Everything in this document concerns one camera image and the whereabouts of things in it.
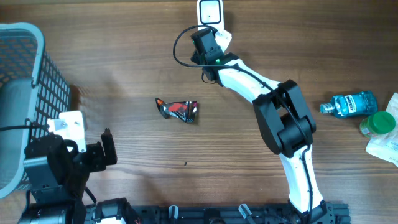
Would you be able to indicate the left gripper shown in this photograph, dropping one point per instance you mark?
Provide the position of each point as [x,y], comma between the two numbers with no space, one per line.
[95,150]

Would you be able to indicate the black red snack packet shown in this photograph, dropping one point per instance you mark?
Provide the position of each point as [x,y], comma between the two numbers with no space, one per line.
[186,111]

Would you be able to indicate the blue mouthwash bottle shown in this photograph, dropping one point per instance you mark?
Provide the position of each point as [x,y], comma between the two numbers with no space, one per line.
[344,106]

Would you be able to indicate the green lid jar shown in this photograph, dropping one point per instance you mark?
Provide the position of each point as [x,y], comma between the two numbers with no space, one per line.
[377,124]

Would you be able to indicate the beige paper pouch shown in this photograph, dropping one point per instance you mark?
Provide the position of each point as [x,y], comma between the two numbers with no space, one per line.
[385,146]

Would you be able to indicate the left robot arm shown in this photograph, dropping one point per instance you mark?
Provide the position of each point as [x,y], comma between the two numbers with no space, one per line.
[58,173]

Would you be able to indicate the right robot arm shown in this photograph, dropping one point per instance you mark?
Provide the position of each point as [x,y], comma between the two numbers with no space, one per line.
[283,117]

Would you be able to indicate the white barcode scanner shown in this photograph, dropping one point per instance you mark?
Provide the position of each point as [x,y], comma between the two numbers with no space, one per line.
[210,12]

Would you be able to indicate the grey plastic shopping basket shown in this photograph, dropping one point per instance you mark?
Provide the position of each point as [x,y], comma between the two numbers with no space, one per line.
[33,90]

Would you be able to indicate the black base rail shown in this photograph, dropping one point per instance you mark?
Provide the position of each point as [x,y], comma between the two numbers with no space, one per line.
[120,211]

